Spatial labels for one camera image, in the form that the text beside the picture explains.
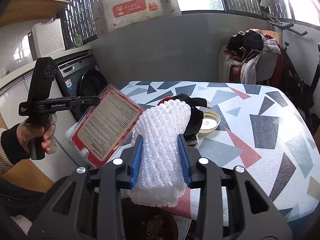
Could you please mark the green bottle on counter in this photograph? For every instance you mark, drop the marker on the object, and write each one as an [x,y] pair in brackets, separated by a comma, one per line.
[78,40]

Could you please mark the chair piled with clothes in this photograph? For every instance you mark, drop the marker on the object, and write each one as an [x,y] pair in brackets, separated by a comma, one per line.
[252,57]

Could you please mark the white foam fruit net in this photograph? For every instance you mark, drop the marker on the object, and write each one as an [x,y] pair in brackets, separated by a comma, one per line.
[160,181]

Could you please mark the person's left hand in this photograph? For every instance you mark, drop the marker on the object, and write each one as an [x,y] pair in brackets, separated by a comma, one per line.
[27,132]

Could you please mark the grey front-load washing machine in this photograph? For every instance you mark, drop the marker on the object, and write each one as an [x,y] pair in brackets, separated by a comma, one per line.
[79,75]

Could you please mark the cream plastic jar lid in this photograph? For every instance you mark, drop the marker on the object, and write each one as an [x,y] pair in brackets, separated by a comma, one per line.
[210,122]

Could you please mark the red round object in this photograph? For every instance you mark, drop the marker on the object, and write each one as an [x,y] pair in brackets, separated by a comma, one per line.
[167,98]

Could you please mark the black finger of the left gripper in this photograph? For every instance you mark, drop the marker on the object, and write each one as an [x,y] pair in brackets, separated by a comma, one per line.
[86,101]

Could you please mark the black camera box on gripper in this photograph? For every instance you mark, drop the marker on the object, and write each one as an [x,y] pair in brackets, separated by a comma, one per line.
[44,74]

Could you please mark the black cloth glove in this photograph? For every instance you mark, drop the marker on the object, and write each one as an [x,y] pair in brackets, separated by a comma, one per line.
[192,102]

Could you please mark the clear blister pack red card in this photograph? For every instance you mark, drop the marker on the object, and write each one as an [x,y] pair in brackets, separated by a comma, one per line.
[104,128]

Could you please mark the white perforated air purifier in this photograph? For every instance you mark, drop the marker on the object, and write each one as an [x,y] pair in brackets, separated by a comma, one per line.
[46,39]

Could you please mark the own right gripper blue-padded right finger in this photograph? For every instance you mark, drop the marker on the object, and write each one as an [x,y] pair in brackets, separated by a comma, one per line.
[201,173]

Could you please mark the white red printed carton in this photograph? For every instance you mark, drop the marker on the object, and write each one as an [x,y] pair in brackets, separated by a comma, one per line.
[109,15]

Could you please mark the geometric patterned table cloth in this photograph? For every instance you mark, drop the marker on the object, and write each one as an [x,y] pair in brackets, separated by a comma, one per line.
[260,129]

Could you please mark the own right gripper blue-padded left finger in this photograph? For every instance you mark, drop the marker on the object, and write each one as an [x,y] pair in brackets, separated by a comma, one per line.
[120,173]

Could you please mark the small black printed packet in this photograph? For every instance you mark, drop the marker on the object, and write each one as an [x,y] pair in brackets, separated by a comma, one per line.
[192,139]

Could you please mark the brown round trash bin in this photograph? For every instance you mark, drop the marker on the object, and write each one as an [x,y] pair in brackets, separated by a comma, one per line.
[146,222]

